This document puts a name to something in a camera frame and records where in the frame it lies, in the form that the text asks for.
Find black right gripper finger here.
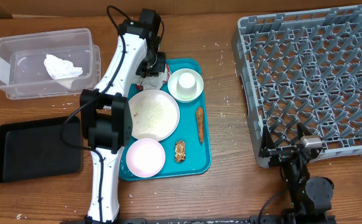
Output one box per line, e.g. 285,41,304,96
297,123,312,139
260,127,275,151

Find white napkin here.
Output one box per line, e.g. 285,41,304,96
132,64,172,90
44,54,83,89

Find white bowl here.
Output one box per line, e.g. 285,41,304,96
167,68,204,103

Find white cup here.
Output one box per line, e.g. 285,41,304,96
177,73,197,97

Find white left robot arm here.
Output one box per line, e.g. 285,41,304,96
60,9,166,223

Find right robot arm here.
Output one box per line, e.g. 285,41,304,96
256,123,336,223

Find gray dishwasher rack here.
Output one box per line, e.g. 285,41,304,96
231,4,362,160

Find orange carrot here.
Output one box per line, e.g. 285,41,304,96
196,107,204,145

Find teal plastic tray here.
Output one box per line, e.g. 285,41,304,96
119,58,211,181

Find brown granola bar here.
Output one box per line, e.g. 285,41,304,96
175,141,186,163

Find clear plastic bin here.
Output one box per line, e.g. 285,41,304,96
0,28,101,100

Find black tray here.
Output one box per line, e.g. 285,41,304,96
0,116,83,183

